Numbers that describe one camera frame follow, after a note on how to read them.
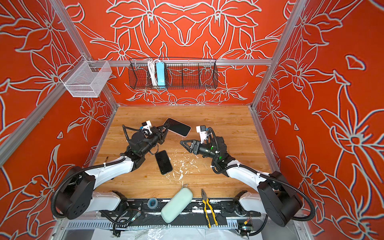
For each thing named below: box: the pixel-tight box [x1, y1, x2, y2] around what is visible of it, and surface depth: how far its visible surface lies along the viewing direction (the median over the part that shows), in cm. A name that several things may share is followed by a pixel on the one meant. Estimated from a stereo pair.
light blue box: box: [156, 62, 166, 89], surface depth 92 cm
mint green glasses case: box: [161, 187, 193, 224], surface depth 73 cm
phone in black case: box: [155, 150, 173, 175], surface depth 91 cm
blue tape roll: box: [147, 197, 158, 209], surface depth 76 cm
